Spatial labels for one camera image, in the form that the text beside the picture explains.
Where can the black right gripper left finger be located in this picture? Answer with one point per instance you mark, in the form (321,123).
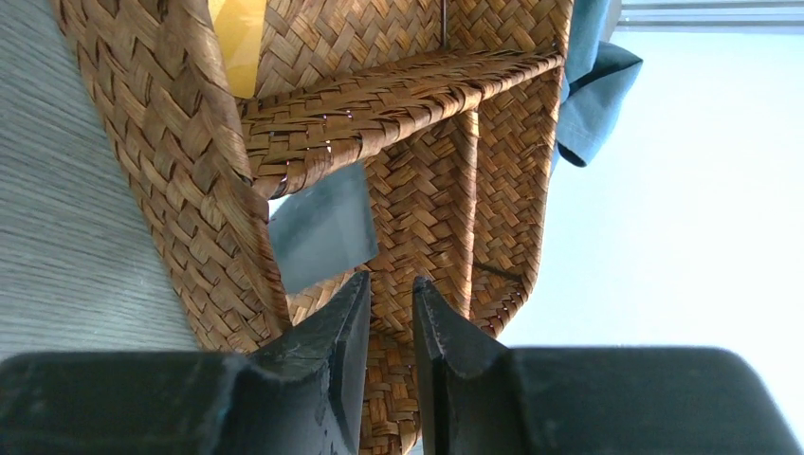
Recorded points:
(299,394)

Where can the blue-grey crumpled cloth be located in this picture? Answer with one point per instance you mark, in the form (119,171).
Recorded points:
(598,75)

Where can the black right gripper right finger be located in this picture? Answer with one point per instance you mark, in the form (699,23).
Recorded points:
(477,396)

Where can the woven wicker divided basket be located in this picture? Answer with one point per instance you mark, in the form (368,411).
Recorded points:
(449,107)

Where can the orange credit card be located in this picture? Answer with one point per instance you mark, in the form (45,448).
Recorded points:
(238,25)

